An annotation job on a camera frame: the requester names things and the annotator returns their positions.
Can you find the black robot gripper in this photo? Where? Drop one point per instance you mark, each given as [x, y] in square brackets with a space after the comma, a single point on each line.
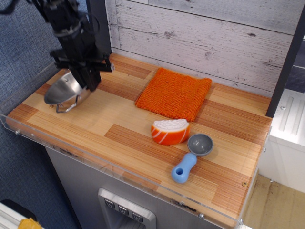
[78, 49]

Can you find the stainless steel bowl with handles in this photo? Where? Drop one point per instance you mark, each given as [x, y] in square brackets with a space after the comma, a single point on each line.
[66, 94]

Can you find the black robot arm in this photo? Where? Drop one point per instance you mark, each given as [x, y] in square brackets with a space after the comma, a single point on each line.
[64, 15]

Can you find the orange knitted cloth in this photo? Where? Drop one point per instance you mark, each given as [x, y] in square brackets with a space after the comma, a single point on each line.
[174, 95]

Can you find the toy salmon sushi piece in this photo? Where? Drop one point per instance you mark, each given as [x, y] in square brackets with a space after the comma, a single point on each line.
[170, 132]

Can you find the clear acrylic table guard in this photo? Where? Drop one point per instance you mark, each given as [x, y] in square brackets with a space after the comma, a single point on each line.
[104, 145]

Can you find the grey cabinet with button panel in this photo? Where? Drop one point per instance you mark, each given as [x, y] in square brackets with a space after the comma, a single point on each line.
[102, 200]

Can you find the blue grey toy scoop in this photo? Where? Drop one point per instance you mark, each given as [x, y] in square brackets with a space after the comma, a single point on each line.
[199, 145]

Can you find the white plastic tray unit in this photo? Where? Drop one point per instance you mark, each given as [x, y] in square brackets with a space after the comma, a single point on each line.
[283, 156]

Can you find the dark left support post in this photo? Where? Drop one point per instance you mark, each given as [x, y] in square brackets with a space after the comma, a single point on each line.
[99, 22]

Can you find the dark support post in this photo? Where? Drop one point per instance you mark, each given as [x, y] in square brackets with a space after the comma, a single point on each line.
[99, 22]
[287, 66]

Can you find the dark right support post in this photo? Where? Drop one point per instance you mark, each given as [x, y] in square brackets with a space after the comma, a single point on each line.
[287, 66]

